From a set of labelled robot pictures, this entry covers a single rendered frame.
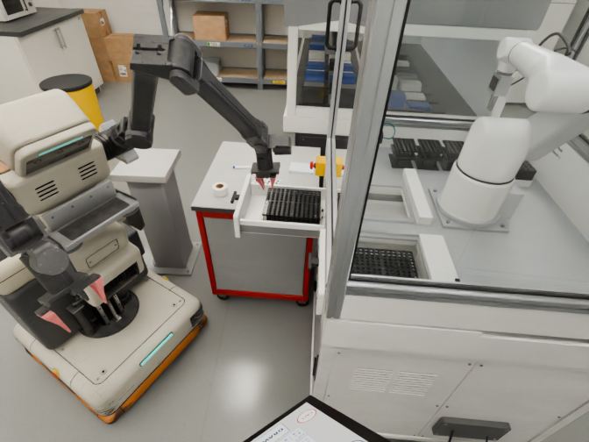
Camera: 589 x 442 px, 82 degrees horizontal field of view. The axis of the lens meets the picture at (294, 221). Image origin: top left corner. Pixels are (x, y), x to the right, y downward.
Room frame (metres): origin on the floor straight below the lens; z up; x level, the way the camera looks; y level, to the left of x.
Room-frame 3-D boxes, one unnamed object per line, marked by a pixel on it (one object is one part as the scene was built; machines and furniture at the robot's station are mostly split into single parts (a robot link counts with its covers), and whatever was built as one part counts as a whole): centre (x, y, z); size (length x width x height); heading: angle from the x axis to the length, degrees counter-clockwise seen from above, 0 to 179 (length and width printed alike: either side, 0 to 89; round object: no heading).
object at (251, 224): (1.07, 0.00, 0.86); 0.40 x 0.26 x 0.06; 87
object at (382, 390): (0.99, -0.59, 0.40); 1.03 x 0.95 x 0.80; 177
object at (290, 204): (1.07, 0.01, 0.87); 0.22 x 0.18 x 0.06; 87
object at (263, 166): (1.05, 0.11, 1.09); 0.10 x 0.07 x 0.07; 88
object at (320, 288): (0.75, -0.10, 0.87); 0.29 x 0.02 x 0.11; 177
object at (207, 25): (4.96, 1.19, 0.72); 0.41 x 0.32 x 0.28; 90
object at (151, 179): (1.56, 0.80, 0.38); 0.30 x 0.30 x 0.76; 0
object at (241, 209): (1.08, 0.21, 0.87); 0.29 x 0.02 x 0.11; 177
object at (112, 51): (4.97, 2.59, 0.42); 0.85 x 0.33 x 0.84; 90
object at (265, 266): (1.49, 0.17, 0.38); 0.62 x 0.58 x 0.76; 177
